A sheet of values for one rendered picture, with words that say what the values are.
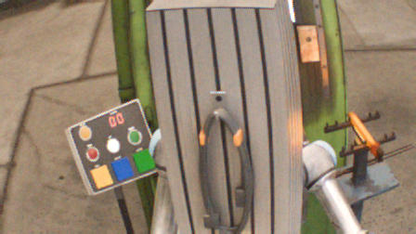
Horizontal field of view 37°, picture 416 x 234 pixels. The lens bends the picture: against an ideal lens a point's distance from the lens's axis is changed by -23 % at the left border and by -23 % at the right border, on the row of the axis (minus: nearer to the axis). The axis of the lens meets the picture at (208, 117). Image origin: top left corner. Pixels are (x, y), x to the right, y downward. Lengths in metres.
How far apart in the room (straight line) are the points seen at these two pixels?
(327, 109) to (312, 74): 0.19
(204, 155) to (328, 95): 1.81
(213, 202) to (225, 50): 0.34
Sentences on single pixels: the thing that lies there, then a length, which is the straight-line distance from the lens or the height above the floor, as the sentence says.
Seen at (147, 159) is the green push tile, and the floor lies 1.01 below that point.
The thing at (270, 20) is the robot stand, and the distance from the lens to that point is 1.36.
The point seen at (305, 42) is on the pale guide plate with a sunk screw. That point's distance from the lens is 3.08.
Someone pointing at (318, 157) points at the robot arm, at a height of 1.28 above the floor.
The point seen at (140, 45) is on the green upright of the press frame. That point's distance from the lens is 3.01.
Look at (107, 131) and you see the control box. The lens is 2.87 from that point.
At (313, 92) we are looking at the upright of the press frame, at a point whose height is 1.03.
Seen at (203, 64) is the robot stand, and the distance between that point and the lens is 1.43.
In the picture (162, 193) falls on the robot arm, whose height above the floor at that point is 1.25.
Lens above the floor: 2.50
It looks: 28 degrees down
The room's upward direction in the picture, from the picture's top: 7 degrees counter-clockwise
